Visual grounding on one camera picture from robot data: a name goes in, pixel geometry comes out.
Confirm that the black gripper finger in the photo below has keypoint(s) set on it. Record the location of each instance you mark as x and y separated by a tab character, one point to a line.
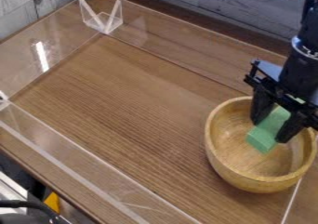
263	105
292	127

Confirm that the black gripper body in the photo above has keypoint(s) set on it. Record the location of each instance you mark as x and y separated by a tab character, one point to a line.
291	84

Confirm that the green rectangular block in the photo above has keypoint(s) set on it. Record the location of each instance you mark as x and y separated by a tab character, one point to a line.
261	136

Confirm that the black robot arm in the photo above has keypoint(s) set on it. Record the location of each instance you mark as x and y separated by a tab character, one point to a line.
309	26

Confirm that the brown wooden bowl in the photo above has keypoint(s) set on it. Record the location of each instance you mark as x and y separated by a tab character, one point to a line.
244	167

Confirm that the black device with yellow label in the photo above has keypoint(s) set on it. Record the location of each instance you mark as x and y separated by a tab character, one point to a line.
53	205

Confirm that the clear acrylic corner bracket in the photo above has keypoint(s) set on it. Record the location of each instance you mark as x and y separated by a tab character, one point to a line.
104	22

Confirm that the clear acrylic front wall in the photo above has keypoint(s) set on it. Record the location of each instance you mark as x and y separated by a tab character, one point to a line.
93	185

